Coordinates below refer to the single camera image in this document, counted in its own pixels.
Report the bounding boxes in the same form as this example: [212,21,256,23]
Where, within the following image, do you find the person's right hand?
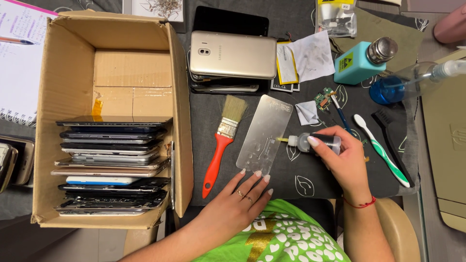
[307,125,373,200]

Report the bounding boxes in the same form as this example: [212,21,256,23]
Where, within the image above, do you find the person's left hand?
[197,168,274,237]

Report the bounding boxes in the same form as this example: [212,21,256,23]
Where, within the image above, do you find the small clear glue bottle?
[278,132,342,156]

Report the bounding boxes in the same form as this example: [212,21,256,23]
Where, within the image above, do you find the silver metal phone plate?
[235,95,294,178]

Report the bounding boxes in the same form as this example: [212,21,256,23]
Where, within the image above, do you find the black leaf print cloth mat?
[185,0,431,207]

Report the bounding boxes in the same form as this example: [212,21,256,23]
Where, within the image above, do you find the white and green toothbrush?
[353,114,411,188]

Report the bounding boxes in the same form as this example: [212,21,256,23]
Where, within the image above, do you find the black cleaning brush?
[371,109,416,187]

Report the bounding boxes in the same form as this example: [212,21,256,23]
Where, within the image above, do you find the green patterned shirt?
[192,199,352,262]

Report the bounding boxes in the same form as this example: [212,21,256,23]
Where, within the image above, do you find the small white cloth piece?
[294,101,320,126]

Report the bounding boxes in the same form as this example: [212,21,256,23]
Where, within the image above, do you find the green circuit board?
[313,87,336,112]

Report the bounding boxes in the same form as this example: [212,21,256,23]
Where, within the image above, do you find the beige chair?
[123,197,422,262]

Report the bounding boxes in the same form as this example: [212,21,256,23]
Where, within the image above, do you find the clear spray bottle blue liquid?
[369,59,466,106]

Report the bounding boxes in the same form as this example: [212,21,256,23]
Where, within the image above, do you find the teal solvent dispenser bottle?
[333,36,399,86]

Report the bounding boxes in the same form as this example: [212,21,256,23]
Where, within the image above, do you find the beige plastic tray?
[422,49,466,234]

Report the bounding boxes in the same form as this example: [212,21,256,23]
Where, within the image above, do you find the smudged white paper tissue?
[286,30,336,83]

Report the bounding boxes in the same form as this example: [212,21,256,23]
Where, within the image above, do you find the white battery with yellow edge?
[275,40,300,86]

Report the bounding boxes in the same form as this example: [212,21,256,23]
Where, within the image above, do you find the pile of dark phone parts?
[187,50,271,96]

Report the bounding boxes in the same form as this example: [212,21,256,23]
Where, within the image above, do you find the stack of used smartphones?
[51,116,175,217]

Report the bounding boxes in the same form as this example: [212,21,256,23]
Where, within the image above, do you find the olive green cloth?
[331,7,425,74]

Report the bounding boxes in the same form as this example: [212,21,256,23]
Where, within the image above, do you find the clear bag with yellow label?
[315,0,358,38]

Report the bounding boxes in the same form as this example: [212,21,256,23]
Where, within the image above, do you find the gold smartphone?
[189,31,277,80]

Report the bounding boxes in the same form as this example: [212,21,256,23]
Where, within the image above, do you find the black tablet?
[192,5,270,37]

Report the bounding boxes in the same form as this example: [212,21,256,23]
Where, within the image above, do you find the white tray of metal bits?
[130,0,185,23]

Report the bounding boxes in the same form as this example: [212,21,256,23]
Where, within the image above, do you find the brown cardboard box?
[31,9,194,230]

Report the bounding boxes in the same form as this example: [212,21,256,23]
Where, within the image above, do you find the pile of gold phones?
[0,135,36,194]

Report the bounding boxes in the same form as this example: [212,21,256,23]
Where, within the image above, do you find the white spiral notebook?
[0,0,59,128]

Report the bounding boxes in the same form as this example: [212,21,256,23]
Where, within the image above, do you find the orange and blue pen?
[0,36,35,46]

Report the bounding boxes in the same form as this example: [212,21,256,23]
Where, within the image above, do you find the red string bracelet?
[342,195,376,209]

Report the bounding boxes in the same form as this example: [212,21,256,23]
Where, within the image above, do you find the small blue handled brush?
[329,91,352,134]

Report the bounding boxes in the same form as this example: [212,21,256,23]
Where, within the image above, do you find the red handled paint brush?
[202,95,249,199]

